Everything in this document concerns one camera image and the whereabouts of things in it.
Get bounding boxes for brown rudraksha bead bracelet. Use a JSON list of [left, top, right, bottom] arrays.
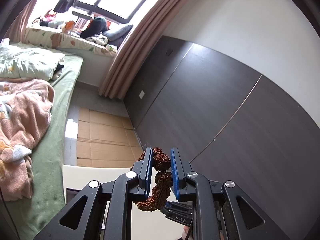
[[133, 147, 175, 212]]

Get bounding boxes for right hand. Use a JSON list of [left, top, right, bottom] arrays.
[[181, 226, 193, 240]]

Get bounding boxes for white square table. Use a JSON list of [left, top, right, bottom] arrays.
[[62, 165, 184, 239]]

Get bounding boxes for green bed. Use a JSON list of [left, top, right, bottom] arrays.
[[1, 53, 83, 239]]

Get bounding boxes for flattened cardboard floor sheets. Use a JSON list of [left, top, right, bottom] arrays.
[[76, 107, 143, 168]]

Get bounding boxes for pink fleece blanket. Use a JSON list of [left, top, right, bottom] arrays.
[[1, 79, 55, 202]]

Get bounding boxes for pink right curtain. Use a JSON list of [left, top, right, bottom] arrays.
[[98, 0, 188, 99]]

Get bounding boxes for pink curtain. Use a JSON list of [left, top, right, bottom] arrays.
[[98, 0, 188, 99], [4, 0, 37, 42]]

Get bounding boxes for light green floral duvet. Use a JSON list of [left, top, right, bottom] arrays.
[[1, 38, 65, 81]]

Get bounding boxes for grey pillow on sill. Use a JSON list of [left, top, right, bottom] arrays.
[[102, 24, 133, 41]]

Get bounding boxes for patterned window seat cushion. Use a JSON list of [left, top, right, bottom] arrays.
[[24, 27, 117, 57]]

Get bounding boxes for black bag on sill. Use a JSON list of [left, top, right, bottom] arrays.
[[80, 16, 108, 39]]

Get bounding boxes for orange item on sill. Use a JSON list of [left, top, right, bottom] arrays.
[[63, 21, 75, 33]]

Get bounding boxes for pink left curtain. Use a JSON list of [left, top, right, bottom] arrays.
[[4, 0, 37, 42]]

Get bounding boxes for white wall socket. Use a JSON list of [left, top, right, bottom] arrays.
[[139, 90, 145, 99]]

